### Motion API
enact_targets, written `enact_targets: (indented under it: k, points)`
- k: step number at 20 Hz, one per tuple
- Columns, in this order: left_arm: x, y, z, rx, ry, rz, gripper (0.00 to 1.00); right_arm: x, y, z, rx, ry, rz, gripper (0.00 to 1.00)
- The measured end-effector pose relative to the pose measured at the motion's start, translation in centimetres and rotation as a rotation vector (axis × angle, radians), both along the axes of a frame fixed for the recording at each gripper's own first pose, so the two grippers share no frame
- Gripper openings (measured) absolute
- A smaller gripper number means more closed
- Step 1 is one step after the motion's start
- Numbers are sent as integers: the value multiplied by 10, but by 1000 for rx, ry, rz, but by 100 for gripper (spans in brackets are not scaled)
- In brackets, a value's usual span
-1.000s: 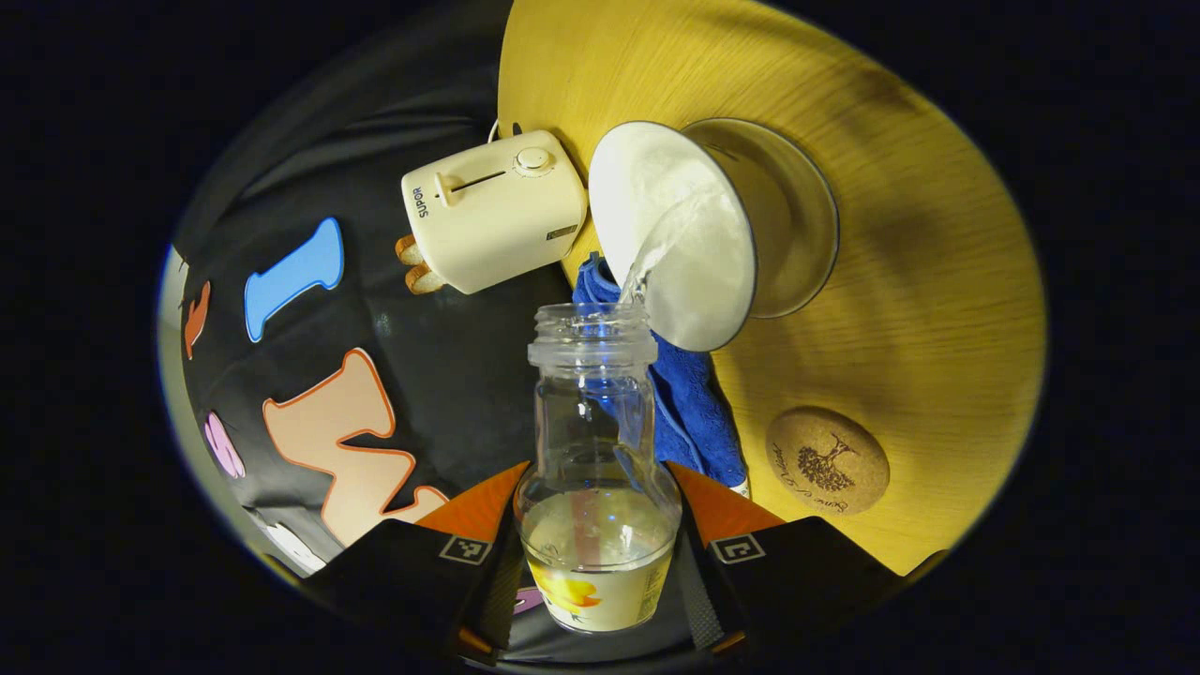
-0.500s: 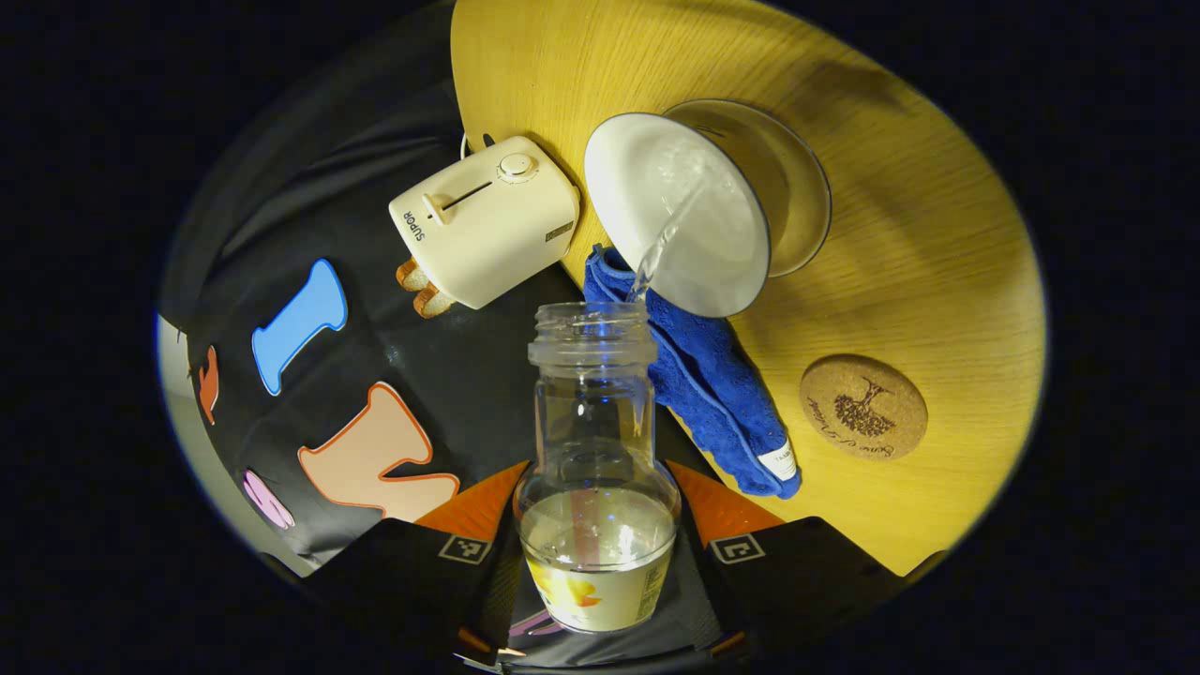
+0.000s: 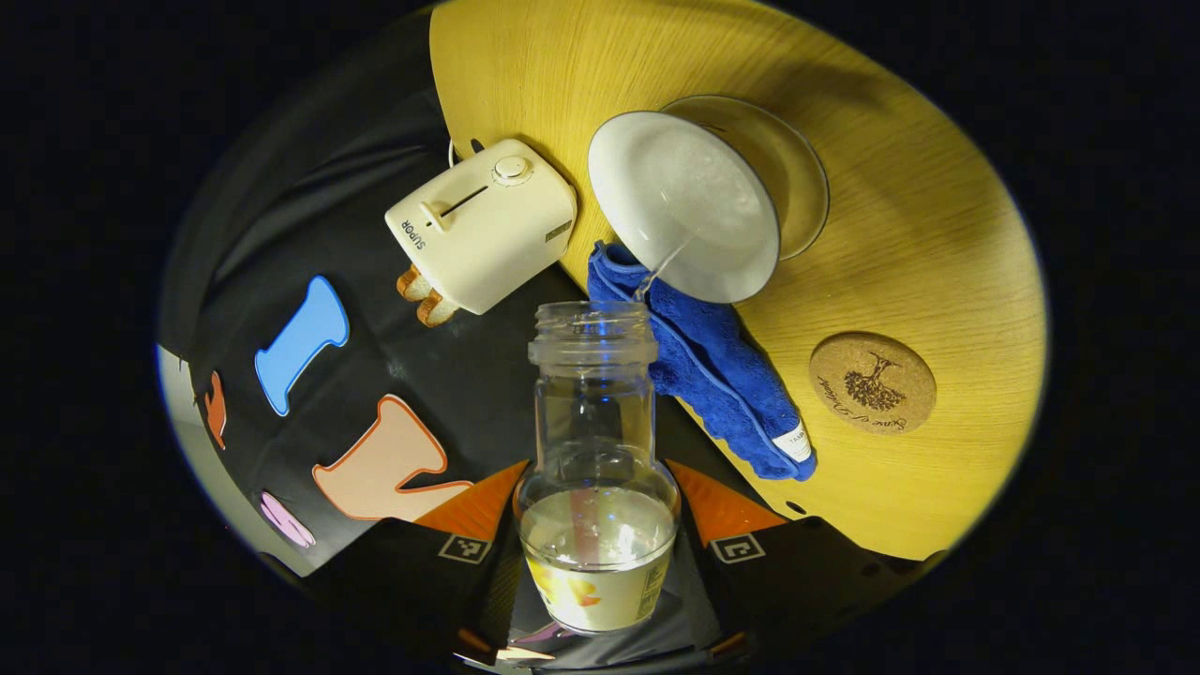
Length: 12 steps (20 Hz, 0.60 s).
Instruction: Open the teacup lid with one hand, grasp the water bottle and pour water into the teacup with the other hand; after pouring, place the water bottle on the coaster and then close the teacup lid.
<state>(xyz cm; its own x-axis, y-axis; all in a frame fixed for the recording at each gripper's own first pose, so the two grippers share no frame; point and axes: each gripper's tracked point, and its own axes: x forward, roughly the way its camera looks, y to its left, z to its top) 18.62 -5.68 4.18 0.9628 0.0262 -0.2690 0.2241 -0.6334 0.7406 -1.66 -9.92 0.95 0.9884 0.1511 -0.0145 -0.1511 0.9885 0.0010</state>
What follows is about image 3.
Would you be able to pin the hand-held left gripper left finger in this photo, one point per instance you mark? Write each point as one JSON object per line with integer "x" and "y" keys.
{"x": 403, "y": 581}

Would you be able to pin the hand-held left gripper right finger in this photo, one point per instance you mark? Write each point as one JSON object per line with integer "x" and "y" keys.
{"x": 797, "y": 581}

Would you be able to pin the round cork coaster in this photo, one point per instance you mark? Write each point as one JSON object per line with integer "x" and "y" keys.
{"x": 872, "y": 382}

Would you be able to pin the clear glass water bottle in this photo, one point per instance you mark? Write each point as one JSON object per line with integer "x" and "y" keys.
{"x": 595, "y": 422}

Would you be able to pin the cream ceramic teacup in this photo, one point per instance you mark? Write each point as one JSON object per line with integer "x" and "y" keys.
{"x": 684, "y": 206}

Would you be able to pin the cream teacup saucer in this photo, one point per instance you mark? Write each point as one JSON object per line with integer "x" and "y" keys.
{"x": 802, "y": 178}

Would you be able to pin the blue towel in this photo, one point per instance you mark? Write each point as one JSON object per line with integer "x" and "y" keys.
{"x": 722, "y": 375}

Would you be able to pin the toast slice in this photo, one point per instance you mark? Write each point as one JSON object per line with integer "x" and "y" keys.
{"x": 438, "y": 309}
{"x": 413, "y": 283}

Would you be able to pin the cream toaster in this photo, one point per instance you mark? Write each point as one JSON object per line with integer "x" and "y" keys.
{"x": 487, "y": 225}

